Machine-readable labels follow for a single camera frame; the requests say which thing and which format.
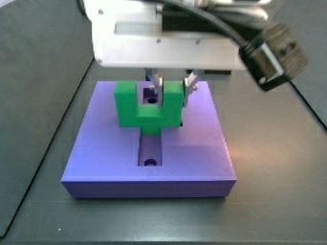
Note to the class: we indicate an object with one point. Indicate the dark grey block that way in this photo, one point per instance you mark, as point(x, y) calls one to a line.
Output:
point(217, 72)

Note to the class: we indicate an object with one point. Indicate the purple board with cross slot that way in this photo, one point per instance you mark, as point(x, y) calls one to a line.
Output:
point(117, 164)

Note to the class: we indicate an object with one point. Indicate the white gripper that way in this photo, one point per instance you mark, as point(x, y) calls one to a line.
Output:
point(129, 40)

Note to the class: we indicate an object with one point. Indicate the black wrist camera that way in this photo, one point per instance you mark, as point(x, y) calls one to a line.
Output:
point(273, 56)

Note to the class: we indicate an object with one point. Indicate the green U-shaped block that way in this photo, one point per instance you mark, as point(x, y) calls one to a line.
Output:
point(148, 116)

